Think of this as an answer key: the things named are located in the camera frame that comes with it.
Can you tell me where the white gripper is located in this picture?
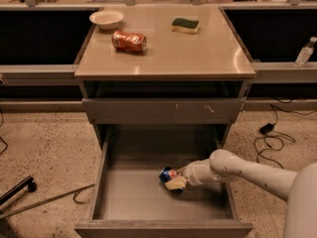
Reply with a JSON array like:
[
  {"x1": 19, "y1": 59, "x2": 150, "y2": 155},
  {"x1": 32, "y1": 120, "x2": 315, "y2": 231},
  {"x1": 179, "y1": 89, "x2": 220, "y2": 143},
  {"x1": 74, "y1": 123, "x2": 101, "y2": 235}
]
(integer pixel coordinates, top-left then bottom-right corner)
[{"x1": 164, "y1": 159, "x2": 214, "y2": 190}]

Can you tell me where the blue pepsi can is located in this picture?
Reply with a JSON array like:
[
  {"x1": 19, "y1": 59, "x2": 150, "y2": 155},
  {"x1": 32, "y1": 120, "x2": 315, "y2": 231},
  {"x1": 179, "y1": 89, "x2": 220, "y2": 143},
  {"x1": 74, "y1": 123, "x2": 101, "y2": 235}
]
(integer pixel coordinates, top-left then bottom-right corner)
[{"x1": 158, "y1": 167, "x2": 184, "y2": 194}]

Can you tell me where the open middle drawer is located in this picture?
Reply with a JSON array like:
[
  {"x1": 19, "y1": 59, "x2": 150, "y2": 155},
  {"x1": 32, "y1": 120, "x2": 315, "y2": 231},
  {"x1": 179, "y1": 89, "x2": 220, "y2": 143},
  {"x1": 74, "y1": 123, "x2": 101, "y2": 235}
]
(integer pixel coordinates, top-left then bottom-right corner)
[{"x1": 75, "y1": 125, "x2": 253, "y2": 238}]

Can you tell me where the clear plastic water bottle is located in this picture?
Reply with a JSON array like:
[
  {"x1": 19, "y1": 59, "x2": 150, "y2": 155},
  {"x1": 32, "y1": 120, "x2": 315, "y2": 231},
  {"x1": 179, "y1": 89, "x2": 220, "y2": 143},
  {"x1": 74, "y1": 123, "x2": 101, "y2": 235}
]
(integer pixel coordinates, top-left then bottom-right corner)
[{"x1": 294, "y1": 37, "x2": 317, "y2": 67}]

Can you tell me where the closed top drawer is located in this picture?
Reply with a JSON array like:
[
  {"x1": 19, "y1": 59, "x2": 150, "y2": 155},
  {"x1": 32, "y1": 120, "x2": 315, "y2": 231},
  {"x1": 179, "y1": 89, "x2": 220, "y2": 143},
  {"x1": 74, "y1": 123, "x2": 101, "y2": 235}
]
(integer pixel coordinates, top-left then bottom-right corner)
[{"x1": 82, "y1": 98, "x2": 242, "y2": 124}]

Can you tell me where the white bowl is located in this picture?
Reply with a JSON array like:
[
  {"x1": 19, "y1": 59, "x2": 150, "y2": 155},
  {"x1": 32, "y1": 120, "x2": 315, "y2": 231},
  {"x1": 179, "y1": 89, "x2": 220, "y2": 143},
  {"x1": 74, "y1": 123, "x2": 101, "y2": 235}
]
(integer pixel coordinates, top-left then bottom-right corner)
[{"x1": 89, "y1": 10, "x2": 124, "y2": 31}]

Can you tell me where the grey drawer cabinet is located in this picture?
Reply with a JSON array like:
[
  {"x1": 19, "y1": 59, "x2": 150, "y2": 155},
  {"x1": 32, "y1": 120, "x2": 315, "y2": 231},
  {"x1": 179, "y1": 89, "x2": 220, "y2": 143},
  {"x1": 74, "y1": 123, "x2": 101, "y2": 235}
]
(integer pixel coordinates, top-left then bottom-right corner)
[{"x1": 75, "y1": 5, "x2": 256, "y2": 144}]

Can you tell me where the orange soda can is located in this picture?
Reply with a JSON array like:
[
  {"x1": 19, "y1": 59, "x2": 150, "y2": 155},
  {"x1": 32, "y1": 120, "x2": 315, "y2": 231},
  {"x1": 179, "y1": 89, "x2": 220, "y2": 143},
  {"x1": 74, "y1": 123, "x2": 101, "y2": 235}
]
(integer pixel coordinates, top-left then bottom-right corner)
[{"x1": 112, "y1": 30, "x2": 147, "y2": 53}]

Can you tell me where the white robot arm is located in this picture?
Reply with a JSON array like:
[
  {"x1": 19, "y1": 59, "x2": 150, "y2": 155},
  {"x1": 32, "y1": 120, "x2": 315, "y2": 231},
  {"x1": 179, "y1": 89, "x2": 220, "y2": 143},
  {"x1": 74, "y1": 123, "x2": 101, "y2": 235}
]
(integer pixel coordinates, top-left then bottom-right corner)
[{"x1": 159, "y1": 149, "x2": 317, "y2": 238}]

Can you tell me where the grey metal rod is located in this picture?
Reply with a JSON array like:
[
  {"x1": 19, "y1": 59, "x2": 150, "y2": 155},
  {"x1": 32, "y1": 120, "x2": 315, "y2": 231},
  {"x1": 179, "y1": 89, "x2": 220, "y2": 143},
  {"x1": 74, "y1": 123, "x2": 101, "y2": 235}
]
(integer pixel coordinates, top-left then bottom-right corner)
[{"x1": 0, "y1": 183, "x2": 95, "y2": 220}]

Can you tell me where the black cable at left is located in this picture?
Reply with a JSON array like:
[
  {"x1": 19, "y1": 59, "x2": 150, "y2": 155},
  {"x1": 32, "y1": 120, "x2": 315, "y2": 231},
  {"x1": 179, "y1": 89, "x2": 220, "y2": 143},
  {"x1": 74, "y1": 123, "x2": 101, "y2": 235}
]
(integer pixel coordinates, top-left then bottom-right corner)
[{"x1": 0, "y1": 109, "x2": 9, "y2": 156}]

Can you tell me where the black power adapter cable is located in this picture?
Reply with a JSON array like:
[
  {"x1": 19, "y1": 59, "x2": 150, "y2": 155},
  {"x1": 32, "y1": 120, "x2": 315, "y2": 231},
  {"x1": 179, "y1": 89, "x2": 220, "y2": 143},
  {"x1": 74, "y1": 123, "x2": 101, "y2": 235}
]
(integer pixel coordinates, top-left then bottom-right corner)
[{"x1": 253, "y1": 97, "x2": 317, "y2": 171}]

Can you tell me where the black chair leg caster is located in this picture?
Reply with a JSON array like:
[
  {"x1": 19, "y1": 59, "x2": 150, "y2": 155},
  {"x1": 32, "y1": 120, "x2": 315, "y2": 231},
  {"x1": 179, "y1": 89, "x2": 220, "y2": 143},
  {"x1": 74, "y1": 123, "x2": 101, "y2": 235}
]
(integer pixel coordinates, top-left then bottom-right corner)
[{"x1": 0, "y1": 176, "x2": 37, "y2": 205}]

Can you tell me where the green yellow sponge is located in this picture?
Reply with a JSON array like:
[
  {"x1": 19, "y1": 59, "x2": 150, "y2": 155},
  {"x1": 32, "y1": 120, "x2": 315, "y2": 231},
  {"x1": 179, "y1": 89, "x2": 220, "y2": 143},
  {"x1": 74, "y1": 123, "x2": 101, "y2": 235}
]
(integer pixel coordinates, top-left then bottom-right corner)
[{"x1": 171, "y1": 18, "x2": 199, "y2": 34}]

